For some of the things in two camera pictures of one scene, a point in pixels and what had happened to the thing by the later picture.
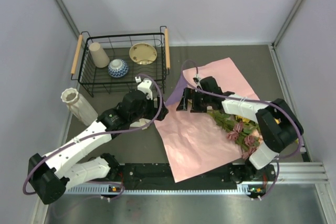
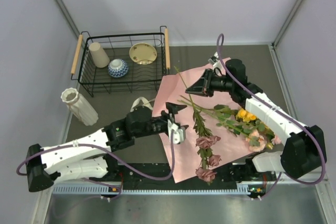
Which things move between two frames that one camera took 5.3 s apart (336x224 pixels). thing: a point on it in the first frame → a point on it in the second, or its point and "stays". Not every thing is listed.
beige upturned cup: x=100 y=58 stays
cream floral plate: x=142 y=53 stays
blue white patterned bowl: x=118 y=68 stays
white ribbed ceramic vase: x=79 y=106 stays
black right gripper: x=183 y=104 → x=200 y=87
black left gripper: x=155 y=112 → x=173 y=108
